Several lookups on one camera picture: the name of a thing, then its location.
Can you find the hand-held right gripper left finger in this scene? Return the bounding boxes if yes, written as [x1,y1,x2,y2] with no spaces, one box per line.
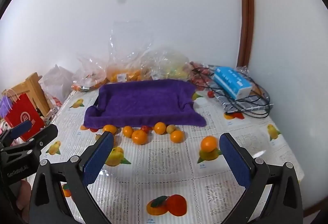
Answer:
[28,132,114,224]

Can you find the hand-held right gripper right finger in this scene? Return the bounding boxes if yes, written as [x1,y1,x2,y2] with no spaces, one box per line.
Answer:
[219,132,304,224]

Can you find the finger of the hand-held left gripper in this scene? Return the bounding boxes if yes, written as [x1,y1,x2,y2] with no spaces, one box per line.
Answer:
[26,124,59,156]
[0,120,33,148]

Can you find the purple towel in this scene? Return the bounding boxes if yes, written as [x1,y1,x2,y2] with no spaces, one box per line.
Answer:
[84,79,207,129]

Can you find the person's left hand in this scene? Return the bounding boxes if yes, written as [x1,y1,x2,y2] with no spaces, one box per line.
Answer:
[15,179,32,219]

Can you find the red paper bag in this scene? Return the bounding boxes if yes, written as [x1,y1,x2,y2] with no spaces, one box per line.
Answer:
[1,89,45,142]

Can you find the pink white plush toy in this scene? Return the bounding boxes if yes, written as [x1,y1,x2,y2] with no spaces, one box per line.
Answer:
[0,118,16,139]

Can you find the purple paper bag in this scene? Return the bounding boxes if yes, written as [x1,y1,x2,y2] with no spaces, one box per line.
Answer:
[0,96,13,118]

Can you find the white plastic bag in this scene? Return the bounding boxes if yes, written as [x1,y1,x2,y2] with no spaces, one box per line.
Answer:
[38,65,75,110]

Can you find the grey patterned pouch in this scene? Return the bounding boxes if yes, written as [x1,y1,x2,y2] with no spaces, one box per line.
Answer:
[214,91,272,115]

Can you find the clear bag of oranges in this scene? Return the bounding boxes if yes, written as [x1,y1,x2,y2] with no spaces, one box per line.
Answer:
[72,53,110,92]

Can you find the blue tissue pack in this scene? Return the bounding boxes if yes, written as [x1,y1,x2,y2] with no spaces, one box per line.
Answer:
[213,66,253,100]

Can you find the clear bag of red fruit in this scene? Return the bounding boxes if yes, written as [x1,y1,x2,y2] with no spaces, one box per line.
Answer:
[189,61,218,91]

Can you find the tall clear plastic bag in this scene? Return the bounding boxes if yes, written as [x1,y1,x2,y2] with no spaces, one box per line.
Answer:
[106,20,154,83]

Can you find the clear bag of yellow fruit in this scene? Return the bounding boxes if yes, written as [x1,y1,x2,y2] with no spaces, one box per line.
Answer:
[141,46,195,81]

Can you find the black cable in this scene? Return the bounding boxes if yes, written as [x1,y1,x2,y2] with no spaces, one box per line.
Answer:
[192,65,274,119]

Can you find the brown wooden door frame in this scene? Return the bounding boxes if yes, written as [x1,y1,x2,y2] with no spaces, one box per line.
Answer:
[236,0,255,68]

